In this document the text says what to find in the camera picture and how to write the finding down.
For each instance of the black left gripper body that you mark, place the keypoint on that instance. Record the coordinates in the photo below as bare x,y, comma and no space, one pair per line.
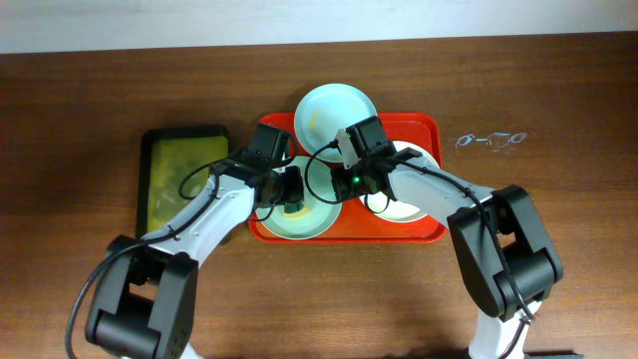
291,192

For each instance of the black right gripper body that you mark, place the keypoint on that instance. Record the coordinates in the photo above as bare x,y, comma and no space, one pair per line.
348,182

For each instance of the green and yellow sponge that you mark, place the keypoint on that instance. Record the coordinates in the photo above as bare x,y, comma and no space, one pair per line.
295,210

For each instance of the light green plate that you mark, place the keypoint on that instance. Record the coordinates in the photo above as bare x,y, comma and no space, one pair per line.
320,217

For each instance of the light blue plate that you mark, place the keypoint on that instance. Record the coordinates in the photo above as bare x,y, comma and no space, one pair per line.
327,109

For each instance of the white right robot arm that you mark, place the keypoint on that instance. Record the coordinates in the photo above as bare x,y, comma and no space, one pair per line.
506,257

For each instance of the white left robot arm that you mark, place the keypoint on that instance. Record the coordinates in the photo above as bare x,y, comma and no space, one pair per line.
143,305

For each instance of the red plastic tray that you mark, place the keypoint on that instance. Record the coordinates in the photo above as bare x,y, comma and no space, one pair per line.
355,224

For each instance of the black tray with yellow liquid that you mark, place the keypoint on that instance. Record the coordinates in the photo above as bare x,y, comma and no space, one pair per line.
167,177

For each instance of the white plate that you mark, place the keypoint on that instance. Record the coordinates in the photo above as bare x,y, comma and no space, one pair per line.
391,210

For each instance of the white chalk mark on table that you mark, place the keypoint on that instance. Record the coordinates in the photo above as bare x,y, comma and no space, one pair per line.
494,142

